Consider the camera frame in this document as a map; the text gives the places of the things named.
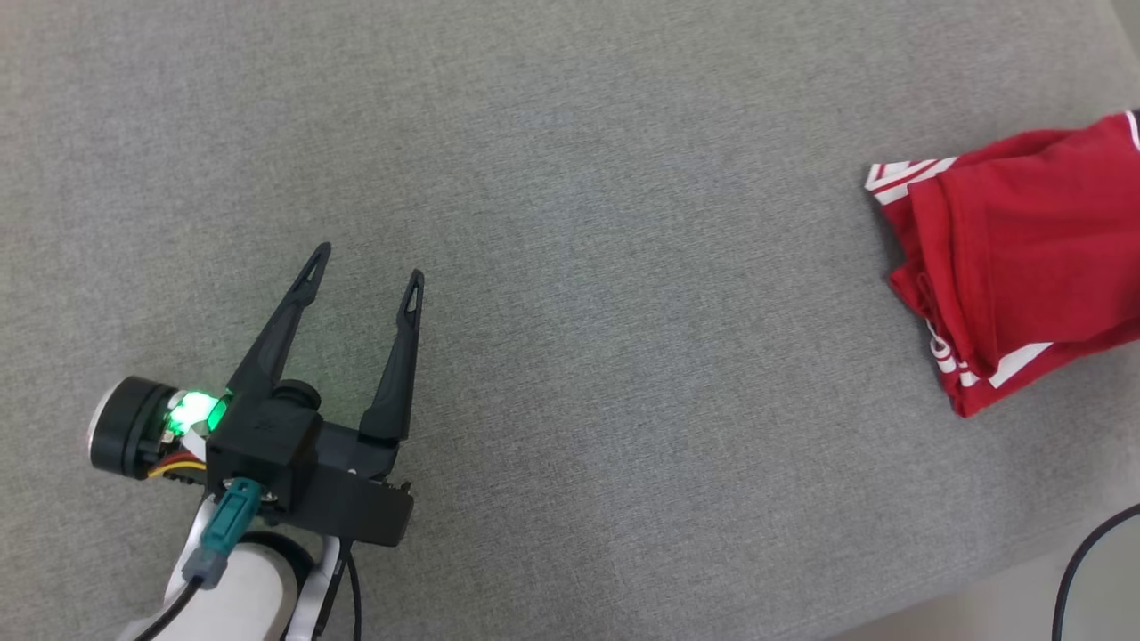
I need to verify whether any grey fabric sofa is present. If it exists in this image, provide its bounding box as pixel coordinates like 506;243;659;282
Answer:
0;0;1140;641

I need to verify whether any black cable with teal plug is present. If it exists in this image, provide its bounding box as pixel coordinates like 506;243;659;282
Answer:
114;477;265;641

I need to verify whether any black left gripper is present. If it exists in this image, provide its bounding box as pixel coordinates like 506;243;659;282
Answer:
226;241;427;548

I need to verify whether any red and white basketball jersey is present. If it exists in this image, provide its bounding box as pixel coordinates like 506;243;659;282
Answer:
864;109;1140;419

